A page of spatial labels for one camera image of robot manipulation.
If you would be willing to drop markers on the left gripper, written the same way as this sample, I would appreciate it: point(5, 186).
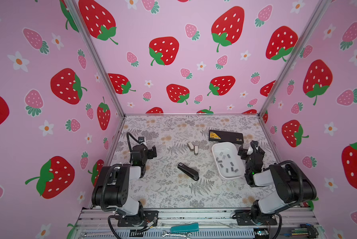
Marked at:
point(149, 152)

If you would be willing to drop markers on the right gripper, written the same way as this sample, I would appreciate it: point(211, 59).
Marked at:
point(251, 154)

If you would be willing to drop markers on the black stapler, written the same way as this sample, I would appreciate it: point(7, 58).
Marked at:
point(193, 174)

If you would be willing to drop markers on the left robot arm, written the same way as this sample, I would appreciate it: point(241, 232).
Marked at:
point(111, 192)

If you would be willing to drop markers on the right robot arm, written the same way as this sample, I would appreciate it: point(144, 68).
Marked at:
point(292, 187)

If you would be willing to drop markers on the white plastic tray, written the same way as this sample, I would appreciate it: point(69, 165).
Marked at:
point(229, 164)

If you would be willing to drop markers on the black staple box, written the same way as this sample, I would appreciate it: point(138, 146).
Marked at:
point(225, 136)

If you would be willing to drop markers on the silver wrench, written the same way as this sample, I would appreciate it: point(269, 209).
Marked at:
point(169, 234)

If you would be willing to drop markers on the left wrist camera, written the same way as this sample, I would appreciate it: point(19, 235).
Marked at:
point(141, 139)

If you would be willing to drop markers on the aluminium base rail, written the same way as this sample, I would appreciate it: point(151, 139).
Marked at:
point(202, 223)

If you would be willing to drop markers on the teal handled tool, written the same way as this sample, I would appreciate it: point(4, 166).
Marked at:
point(193, 227)

